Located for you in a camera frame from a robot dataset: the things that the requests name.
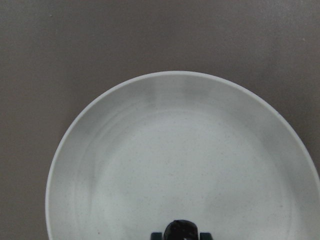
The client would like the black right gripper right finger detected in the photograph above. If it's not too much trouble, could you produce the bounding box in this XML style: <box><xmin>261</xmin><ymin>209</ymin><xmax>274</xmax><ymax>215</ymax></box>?
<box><xmin>199</xmin><ymin>232</ymin><xmax>212</xmax><ymax>240</ymax></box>

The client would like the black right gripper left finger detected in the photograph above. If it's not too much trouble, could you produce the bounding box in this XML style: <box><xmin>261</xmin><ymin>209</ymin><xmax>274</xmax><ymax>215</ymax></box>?
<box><xmin>150</xmin><ymin>232</ymin><xmax>163</xmax><ymax>240</ymax></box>

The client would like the cream round plate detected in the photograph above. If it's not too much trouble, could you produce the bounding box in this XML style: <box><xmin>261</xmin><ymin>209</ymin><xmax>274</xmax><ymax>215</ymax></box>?
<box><xmin>45</xmin><ymin>71</ymin><xmax>320</xmax><ymax>240</ymax></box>

